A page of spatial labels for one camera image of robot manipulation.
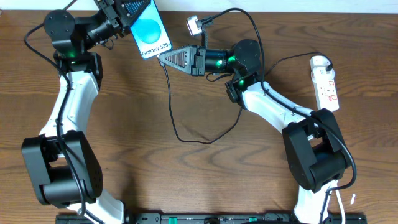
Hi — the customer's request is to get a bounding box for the small white paper scrap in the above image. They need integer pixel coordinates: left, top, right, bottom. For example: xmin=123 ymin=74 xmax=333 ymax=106
xmin=350 ymin=194 xmax=356 ymax=205

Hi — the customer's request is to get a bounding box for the white power strip cord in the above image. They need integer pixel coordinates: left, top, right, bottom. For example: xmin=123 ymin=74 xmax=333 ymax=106
xmin=334 ymin=186 xmax=346 ymax=224

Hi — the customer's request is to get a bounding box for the white power strip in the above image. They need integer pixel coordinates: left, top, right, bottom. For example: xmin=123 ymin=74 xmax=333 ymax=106
xmin=309 ymin=55 xmax=340 ymax=114

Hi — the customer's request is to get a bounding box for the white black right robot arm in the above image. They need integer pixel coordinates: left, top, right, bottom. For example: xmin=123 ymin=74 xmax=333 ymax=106
xmin=158 ymin=39 xmax=355 ymax=223

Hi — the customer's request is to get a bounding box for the white USB charger adapter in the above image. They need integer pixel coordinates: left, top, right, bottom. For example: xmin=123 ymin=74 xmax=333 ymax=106
xmin=310 ymin=55 xmax=335 ymax=83

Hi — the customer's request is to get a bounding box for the blue Galaxy smartphone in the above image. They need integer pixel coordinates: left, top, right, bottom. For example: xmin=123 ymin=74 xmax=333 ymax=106
xmin=131 ymin=0 xmax=172 ymax=60

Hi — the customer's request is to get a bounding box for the black USB charging cable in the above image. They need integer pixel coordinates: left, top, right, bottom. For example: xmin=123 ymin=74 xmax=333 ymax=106
xmin=158 ymin=52 xmax=333 ymax=145

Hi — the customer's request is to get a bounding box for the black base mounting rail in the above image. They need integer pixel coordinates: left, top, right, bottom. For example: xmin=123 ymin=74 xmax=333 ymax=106
xmin=55 ymin=213 xmax=368 ymax=224

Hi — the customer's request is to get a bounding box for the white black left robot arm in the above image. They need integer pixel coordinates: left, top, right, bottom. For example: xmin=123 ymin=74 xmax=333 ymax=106
xmin=21 ymin=0 xmax=149 ymax=223

